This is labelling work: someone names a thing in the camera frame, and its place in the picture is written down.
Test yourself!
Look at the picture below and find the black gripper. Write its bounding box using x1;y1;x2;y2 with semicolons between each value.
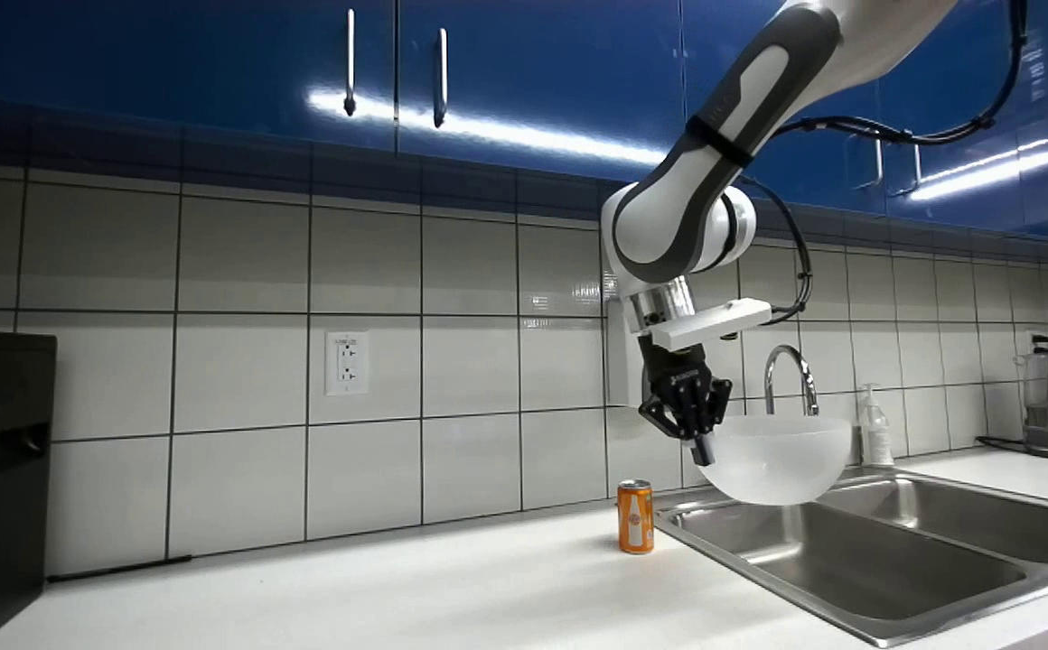
637;340;738;470

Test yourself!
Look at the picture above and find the translucent white plastic bowl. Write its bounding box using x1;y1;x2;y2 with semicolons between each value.
694;413;857;509

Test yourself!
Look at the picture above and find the stainless steel double sink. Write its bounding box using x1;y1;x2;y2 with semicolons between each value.
656;463;1048;650

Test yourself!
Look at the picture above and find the orange soda can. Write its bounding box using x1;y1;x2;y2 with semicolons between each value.
615;477;663;562

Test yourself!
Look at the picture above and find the chrome gooseneck faucet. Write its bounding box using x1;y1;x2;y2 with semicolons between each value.
763;340;823;419

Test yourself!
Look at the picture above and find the clear pump soap bottle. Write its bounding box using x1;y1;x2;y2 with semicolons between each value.
855;385;902;472

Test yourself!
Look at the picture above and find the blue upper cabinet door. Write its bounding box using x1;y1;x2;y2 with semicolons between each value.
745;34;905;220
391;0;781;185
0;0;402;159
888;0;1048;251

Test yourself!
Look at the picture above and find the black coffee maker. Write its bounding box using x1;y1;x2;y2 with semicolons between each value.
0;328;61;650

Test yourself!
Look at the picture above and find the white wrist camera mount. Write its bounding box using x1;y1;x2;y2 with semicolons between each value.
640;295;781;359

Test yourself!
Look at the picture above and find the white wall outlet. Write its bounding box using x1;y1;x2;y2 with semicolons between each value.
327;328;375;400

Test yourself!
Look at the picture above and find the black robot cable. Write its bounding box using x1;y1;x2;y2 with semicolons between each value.
738;0;1029;333

